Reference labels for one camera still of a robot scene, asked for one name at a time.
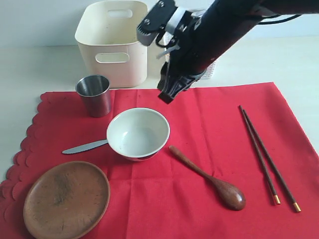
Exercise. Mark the red scalloped cloth mat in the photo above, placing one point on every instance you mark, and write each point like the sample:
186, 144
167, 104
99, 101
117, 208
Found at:
160, 198

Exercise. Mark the cream plastic tub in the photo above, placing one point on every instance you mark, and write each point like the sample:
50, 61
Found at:
106, 37

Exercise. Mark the white ceramic bowl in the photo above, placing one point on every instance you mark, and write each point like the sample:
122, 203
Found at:
138, 133

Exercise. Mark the brown chopstick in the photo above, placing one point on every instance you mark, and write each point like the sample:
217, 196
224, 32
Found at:
274, 167
261, 160

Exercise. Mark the stainless steel cup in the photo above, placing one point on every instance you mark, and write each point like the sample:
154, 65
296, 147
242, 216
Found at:
94, 90

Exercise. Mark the dark wooden spoon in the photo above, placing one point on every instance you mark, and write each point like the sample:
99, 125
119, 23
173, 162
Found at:
231, 196

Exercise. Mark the white perforated plastic basket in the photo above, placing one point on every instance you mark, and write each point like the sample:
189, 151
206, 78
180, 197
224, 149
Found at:
210, 71

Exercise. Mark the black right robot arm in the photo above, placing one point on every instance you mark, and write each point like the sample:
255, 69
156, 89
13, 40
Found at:
220, 27

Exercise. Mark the silver butter knife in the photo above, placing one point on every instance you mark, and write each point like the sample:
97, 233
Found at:
85, 147

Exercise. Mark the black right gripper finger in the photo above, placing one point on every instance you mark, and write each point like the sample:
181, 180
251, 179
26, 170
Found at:
171, 86

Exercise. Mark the brown wooden plate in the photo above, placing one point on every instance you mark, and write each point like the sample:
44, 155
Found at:
67, 201

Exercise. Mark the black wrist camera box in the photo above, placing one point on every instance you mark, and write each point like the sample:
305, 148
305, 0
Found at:
155, 20

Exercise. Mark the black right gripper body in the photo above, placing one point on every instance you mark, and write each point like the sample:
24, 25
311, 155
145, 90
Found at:
180, 25

